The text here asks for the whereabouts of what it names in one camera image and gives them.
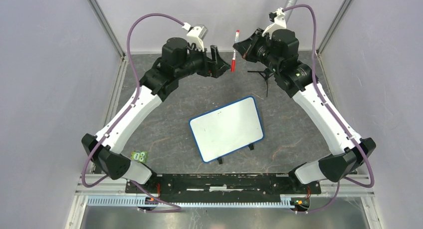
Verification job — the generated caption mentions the black tripod stand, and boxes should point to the black tripod stand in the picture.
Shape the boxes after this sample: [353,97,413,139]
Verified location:
[247,68,274,97]

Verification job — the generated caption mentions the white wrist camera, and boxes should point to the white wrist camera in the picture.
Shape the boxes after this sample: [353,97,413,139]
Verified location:
[262,7,286,36]
[182,22,208,52]

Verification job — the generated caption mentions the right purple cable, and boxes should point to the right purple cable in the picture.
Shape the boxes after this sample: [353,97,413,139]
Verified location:
[281,4,376,215]

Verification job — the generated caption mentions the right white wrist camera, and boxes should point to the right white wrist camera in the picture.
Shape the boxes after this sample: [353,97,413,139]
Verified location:
[262,7,286,36]

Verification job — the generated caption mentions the red whiteboard marker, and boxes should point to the red whiteboard marker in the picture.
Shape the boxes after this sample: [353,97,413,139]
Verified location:
[230,29,240,72]

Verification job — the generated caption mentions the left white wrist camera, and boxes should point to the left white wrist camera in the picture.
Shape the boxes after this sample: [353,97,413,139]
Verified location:
[182,22,208,52]

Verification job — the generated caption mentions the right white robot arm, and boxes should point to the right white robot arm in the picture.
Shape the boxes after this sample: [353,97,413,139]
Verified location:
[233,28,376,193]

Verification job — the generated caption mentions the green toy eraser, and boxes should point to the green toy eraser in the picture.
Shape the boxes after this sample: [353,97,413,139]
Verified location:
[131,151,148,163]

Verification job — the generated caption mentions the grey pole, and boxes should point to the grey pole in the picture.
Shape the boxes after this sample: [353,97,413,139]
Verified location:
[283,0,298,23]

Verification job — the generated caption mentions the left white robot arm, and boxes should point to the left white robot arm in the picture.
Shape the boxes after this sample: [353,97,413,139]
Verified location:
[81,37,230,193]

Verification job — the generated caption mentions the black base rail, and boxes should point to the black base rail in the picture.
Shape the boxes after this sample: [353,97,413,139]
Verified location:
[142,173,322,203]

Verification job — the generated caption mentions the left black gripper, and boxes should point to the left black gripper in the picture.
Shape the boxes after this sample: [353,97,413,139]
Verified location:
[176,42,230,79]

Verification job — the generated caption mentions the blue framed whiteboard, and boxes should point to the blue framed whiteboard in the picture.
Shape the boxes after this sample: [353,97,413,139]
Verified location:
[189,96,265,163]

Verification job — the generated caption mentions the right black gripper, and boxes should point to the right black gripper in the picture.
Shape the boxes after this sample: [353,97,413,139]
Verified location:
[235,27,281,73]

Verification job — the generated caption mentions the slotted cable duct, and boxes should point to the slotted cable duct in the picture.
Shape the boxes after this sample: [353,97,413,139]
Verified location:
[87,196,294,209]

